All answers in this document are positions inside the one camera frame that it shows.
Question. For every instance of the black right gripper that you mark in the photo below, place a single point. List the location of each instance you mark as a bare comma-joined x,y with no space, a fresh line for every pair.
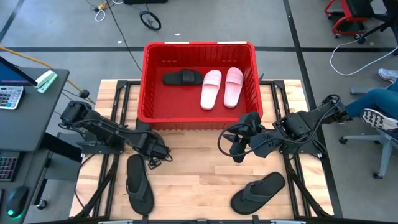
265,143

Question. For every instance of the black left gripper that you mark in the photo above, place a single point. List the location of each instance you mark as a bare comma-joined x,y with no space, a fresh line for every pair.
141,141

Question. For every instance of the black flip-flop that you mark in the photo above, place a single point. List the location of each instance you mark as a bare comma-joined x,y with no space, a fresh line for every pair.
258,193
138,189

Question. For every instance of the pink slide sandal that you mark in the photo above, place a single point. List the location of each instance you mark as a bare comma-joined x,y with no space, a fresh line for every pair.
211,91
233,88

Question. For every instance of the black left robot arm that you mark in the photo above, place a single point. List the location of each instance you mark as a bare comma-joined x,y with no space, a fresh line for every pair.
93,124

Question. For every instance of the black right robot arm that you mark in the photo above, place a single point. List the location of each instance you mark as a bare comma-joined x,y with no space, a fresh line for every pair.
311,116

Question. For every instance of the red plastic bin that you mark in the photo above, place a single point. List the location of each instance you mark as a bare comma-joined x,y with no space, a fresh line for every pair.
177,105

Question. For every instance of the black slide sandal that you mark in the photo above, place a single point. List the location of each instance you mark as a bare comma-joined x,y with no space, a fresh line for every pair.
183,77

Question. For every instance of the black power plug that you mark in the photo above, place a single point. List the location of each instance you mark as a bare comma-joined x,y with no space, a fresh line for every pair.
84,93

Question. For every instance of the white tape strip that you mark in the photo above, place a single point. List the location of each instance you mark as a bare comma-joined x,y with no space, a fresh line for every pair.
231,42
176,42

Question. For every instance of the black keyboard tray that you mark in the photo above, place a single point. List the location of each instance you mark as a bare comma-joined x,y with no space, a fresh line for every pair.
31,168

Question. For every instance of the black desk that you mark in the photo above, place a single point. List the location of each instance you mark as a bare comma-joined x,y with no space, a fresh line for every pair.
31,124

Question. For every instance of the mint green stapler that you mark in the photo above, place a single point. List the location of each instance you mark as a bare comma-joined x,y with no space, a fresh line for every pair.
46,81

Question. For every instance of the person's shoe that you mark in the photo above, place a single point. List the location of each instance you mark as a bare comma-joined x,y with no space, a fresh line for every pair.
388,75
376,119

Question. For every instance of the person's leg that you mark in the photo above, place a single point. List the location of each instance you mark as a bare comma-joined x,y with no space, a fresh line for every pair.
373,99

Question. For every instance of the black computer mouse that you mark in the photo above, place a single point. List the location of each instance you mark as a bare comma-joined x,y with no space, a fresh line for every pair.
17,200

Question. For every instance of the grey office chair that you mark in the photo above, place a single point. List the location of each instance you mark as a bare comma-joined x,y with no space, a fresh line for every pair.
387,149

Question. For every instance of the black keyboard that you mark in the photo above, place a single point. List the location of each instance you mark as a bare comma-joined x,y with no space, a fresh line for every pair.
7,166

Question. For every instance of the grey calculator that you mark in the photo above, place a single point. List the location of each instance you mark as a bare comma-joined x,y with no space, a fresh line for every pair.
9,96

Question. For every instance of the dark tablet screen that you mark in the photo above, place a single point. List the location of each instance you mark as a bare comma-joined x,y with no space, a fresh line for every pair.
12,74

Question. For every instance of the red rolling stool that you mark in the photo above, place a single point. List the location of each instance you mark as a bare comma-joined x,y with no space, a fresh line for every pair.
357,19

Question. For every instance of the black office chair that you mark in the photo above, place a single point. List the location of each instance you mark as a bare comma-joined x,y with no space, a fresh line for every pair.
376,30

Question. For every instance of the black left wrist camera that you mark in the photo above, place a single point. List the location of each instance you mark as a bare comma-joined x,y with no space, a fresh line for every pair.
158,147

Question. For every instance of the black aluminium table frame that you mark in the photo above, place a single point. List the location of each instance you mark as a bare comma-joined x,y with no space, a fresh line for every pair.
275,93
118,93

